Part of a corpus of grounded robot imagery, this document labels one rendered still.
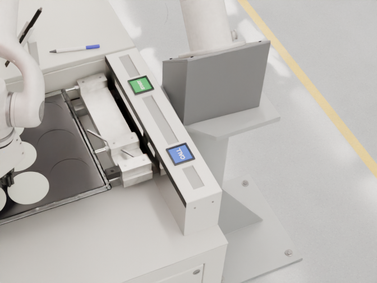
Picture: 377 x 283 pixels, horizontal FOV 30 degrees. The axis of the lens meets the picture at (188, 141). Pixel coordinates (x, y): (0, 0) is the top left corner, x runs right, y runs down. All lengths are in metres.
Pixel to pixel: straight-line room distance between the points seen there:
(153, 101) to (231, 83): 0.23
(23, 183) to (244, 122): 0.65
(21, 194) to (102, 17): 0.62
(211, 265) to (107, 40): 0.70
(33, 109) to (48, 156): 0.31
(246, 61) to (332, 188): 1.19
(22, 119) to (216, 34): 0.63
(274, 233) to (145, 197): 1.04
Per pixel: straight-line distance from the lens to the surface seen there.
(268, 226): 2.79
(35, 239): 1.78
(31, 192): 1.76
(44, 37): 2.05
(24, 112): 1.54
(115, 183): 1.84
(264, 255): 2.72
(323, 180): 3.00
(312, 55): 3.53
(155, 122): 1.81
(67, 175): 1.78
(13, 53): 1.55
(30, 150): 1.85
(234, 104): 2.01
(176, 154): 1.73
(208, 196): 1.67
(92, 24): 2.08
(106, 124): 1.91
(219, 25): 1.92
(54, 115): 1.92
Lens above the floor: 2.29
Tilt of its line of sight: 49 degrees down
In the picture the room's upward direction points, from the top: 4 degrees clockwise
